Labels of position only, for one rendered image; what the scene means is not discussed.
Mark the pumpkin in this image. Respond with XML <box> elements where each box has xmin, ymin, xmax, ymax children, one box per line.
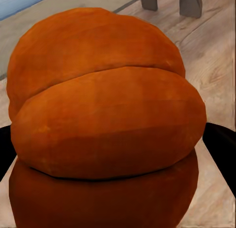
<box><xmin>6</xmin><ymin>7</ymin><xmax>210</xmax><ymax>228</ymax></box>

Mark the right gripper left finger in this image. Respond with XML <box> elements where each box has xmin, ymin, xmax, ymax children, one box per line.
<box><xmin>0</xmin><ymin>125</ymin><xmax>17</xmax><ymax>181</ymax></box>

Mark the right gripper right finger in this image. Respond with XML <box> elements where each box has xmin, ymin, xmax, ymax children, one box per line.
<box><xmin>203</xmin><ymin>123</ymin><xmax>236</xmax><ymax>198</ymax></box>

